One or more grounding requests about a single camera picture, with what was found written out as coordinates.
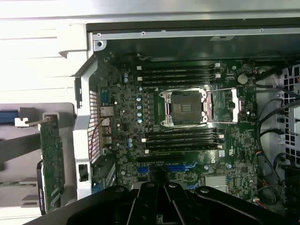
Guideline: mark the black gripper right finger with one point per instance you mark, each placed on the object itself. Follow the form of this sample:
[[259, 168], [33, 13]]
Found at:
[[211, 206]]

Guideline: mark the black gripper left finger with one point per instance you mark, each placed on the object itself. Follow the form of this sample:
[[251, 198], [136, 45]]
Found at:
[[105, 206]]

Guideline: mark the silver chipset heat sink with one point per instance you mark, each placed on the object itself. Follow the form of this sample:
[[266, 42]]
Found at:
[[215, 182]]

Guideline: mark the blue expansion slot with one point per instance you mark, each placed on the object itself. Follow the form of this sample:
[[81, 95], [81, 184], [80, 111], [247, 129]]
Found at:
[[175, 168]]

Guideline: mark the green motherboard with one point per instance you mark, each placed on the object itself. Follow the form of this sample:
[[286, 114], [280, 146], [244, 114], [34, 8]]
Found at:
[[234, 145]]

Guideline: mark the grey parts rack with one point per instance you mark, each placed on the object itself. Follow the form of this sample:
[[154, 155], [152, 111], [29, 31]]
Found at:
[[69, 145]]

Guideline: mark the CPU socket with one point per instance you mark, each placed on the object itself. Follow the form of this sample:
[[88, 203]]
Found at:
[[185, 107]]

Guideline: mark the silver socket cover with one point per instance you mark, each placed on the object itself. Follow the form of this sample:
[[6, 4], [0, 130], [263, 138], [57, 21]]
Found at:
[[235, 105]]

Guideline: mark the perforated metal drive cage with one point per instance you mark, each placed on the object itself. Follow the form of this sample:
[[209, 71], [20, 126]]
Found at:
[[291, 140]]

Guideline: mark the coin cell battery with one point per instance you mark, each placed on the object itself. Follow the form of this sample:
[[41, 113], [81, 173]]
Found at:
[[242, 78]]

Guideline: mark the hard disk in blue carrier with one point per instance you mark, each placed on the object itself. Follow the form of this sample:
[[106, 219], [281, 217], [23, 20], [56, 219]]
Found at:
[[8, 117]]

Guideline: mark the black open PC case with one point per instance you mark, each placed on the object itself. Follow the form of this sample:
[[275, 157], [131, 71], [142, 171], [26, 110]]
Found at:
[[187, 34]]

